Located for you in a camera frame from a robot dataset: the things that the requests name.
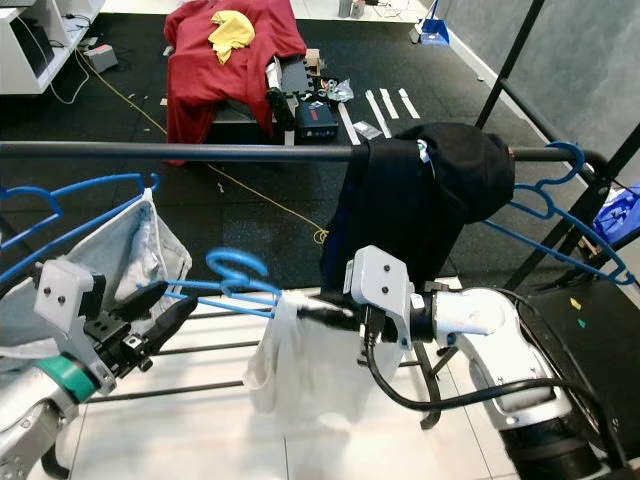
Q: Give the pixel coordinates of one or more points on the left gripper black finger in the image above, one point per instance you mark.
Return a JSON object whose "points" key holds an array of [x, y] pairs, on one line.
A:
{"points": [[173, 322], [145, 302]]}

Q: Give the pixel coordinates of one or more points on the yellow cloth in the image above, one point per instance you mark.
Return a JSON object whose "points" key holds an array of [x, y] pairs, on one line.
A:
{"points": [[230, 35]]}

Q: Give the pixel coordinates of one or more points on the black metal clothes rack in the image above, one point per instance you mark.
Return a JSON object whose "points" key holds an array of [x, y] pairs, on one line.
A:
{"points": [[160, 150]]}

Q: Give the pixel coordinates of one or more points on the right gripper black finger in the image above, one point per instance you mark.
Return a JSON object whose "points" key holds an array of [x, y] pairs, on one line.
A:
{"points": [[315, 312]]}

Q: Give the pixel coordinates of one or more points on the white garment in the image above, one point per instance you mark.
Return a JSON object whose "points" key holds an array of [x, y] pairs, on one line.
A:
{"points": [[310, 370]]}

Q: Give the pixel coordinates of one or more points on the black floor mat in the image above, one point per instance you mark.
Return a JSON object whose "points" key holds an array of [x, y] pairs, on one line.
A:
{"points": [[260, 225]]}

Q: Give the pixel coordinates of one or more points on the black garment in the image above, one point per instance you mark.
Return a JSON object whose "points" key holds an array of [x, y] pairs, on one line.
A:
{"points": [[430, 200]]}

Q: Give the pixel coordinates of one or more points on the light blue shorts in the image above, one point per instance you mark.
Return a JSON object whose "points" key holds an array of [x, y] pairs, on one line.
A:
{"points": [[130, 250]]}

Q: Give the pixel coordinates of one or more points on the red cloth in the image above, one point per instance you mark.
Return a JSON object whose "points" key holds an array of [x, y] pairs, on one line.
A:
{"points": [[195, 80]]}

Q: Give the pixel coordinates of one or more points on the blue bag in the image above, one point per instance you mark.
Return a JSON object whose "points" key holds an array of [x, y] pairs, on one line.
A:
{"points": [[618, 215]]}

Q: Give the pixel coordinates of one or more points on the small grey box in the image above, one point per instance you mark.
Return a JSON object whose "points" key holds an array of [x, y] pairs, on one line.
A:
{"points": [[102, 58]]}

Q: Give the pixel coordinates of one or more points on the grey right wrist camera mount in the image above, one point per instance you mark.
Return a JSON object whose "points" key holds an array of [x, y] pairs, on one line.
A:
{"points": [[380, 285]]}

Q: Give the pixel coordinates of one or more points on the blue dustpan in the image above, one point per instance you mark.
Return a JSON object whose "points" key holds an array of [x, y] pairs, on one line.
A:
{"points": [[435, 25]]}

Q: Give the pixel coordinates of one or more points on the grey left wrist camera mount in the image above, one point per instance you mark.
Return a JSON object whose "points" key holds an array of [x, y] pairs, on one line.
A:
{"points": [[65, 300]]}

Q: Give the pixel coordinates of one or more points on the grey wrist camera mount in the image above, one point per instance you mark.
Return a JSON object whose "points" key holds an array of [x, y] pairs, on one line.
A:
{"points": [[65, 300], [380, 285]]}

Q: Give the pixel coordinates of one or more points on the black equipment case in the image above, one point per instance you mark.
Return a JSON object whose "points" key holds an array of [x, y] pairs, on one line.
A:
{"points": [[315, 115]]}

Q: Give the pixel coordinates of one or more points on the white cabinet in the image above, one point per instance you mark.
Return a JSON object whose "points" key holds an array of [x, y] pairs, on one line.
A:
{"points": [[40, 45]]}

